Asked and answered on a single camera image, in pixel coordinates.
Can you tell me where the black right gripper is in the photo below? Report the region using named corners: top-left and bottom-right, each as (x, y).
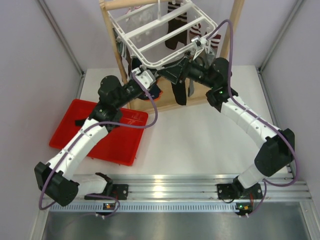
top-left (157, 51), bottom-right (216, 90)

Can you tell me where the black sock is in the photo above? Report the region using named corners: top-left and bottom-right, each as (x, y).
top-left (74, 119), bottom-right (86, 127)
top-left (171, 82), bottom-right (187, 106)

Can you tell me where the white plastic clip hanger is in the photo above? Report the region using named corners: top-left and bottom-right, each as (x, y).
top-left (102, 0), bottom-right (218, 69)

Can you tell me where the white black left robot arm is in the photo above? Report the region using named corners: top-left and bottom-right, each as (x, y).
top-left (34, 70), bottom-right (156, 210)

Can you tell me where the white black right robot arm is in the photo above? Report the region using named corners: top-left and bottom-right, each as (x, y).
top-left (157, 53), bottom-right (295, 199)

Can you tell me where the white fluffy sock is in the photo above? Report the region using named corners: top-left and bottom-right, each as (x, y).
top-left (125, 6), bottom-right (158, 42)

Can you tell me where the dark brown hanging sock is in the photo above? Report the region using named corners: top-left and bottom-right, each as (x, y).
top-left (164, 0), bottom-right (190, 50)

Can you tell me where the red plastic tray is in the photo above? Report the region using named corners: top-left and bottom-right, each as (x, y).
top-left (49, 99), bottom-right (149, 166)

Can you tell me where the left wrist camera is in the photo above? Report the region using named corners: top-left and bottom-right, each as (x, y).
top-left (131, 67), bottom-right (156, 90)

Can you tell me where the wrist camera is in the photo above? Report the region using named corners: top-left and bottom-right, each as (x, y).
top-left (131, 67), bottom-right (156, 90)
top-left (191, 36), bottom-right (214, 57)

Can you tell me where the wooden hanger stand frame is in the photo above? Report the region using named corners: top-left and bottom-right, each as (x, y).
top-left (99, 0), bottom-right (244, 112)

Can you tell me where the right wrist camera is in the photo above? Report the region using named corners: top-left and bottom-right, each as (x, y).
top-left (191, 36), bottom-right (214, 57)

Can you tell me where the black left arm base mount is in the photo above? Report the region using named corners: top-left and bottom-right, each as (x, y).
top-left (84, 184), bottom-right (129, 200)

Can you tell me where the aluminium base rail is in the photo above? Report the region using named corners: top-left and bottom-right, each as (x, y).
top-left (48, 176), bottom-right (312, 216)

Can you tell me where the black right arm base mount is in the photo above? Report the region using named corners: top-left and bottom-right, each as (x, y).
top-left (216, 183), bottom-right (263, 204)

